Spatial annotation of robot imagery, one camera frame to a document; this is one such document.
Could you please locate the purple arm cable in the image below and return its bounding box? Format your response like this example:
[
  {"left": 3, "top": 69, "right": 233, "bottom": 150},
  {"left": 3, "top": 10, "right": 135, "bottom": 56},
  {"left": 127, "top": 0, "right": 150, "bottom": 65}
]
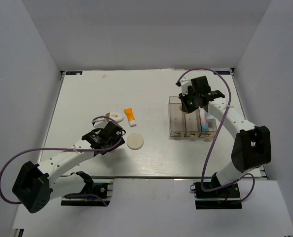
[
  {"left": 0, "top": 116, "right": 126, "bottom": 205},
  {"left": 177, "top": 68, "right": 256, "bottom": 203}
]

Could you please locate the clear organizer bin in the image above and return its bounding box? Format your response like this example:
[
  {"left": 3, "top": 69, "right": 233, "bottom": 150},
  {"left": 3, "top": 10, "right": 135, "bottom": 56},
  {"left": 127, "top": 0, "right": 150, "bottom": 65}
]
[
  {"left": 169, "top": 96, "right": 186, "bottom": 137},
  {"left": 185, "top": 110, "right": 202, "bottom": 138},
  {"left": 199, "top": 108, "right": 217, "bottom": 138}
]

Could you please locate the white spray bottle clear cap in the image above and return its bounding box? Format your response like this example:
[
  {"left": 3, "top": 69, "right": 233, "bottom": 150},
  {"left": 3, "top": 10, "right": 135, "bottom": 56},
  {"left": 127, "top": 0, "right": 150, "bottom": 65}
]
[{"left": 205, "top": 111, "right": 215, "bottom": 122}]

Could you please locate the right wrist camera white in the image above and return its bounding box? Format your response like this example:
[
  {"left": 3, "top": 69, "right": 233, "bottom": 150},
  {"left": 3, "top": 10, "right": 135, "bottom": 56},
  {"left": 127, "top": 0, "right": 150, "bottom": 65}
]
[{"left": 176, "top": 77, "right": 192, "bottom": 96}]

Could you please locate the clear organizer bin left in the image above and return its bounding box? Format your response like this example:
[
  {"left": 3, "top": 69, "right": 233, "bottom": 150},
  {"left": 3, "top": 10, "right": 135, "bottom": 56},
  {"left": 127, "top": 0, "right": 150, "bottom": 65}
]
[{"left": 169, "top": 96, "right": 186, "bottom": 137}]

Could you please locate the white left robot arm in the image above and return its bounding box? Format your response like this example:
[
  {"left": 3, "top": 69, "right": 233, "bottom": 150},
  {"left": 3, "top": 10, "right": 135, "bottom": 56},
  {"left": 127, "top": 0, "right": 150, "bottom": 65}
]
[{"left": 12, "top": 121, "right": 125, "bottom": 213}]

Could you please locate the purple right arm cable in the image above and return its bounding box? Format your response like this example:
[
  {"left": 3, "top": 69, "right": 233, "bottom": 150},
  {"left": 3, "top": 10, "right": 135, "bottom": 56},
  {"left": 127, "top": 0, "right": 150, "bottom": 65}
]
[{"left": 177, "top": 68, "right": 256, "bottom": 203}]

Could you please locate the clear organizer bin middle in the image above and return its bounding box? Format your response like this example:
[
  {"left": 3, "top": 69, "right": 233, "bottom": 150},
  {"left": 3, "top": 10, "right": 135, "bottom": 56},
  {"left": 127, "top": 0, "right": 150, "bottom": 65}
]
[{"left": 185, "top": 110, "right": 202, "bottom": 138}]

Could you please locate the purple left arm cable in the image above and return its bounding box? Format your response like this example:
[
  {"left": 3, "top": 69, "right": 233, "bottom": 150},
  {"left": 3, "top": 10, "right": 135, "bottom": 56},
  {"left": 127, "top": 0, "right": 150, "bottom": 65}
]
[{"left": 0, "top": 116, "right": 126, "bottom": 205}]

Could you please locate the clear organizer bin right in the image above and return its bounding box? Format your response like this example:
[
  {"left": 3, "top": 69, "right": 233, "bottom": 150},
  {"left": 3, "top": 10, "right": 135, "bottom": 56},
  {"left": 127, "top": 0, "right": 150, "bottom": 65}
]
[{"left": 199, "top": 108, "right": 217, "bottom": 138}]

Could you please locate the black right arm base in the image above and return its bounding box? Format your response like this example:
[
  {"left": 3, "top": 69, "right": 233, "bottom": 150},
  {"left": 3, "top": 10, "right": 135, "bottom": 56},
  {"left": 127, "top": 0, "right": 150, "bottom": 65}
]
[{"left": 190, "top": 182, "right": 242, "bottom": 210}]

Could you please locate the round beige powder puff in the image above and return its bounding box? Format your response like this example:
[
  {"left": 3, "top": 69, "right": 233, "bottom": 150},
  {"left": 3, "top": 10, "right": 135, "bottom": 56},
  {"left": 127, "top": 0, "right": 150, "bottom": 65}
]
[{"left": 126, "top": 133, "right": 144, "bottom": 150}]

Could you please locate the orange cream tube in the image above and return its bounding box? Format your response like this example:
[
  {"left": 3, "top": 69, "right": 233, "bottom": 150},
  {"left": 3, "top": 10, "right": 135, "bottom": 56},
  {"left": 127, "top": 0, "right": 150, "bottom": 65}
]
[{"left": 124, "top": 108, "right": 137, "bottom": 127}]

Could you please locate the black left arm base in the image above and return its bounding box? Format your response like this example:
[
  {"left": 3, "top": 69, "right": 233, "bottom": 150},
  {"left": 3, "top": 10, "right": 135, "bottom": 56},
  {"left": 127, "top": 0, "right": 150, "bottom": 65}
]
[{"left": 61, "top": 179, "right": 114, "bottom": 207}]

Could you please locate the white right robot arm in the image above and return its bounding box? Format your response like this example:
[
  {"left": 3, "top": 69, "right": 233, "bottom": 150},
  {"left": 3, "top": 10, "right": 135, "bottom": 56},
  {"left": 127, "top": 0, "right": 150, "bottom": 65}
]
[{"left": 177, "top": 76, "right": 272, "bottom": 197}]

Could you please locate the pink teal gradient spray bottle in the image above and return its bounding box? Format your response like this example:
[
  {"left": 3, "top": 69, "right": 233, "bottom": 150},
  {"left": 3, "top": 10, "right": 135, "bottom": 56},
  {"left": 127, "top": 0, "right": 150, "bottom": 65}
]
[{"left": 200, "top": 114, "right": 209, "bottom": 131}]

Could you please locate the white oval compact bottle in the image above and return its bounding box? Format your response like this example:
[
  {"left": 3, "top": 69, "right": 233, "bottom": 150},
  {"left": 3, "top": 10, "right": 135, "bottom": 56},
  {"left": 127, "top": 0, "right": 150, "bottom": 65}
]
[{"left": 105, "top": 112, "right": 123, "bottom": 123}]

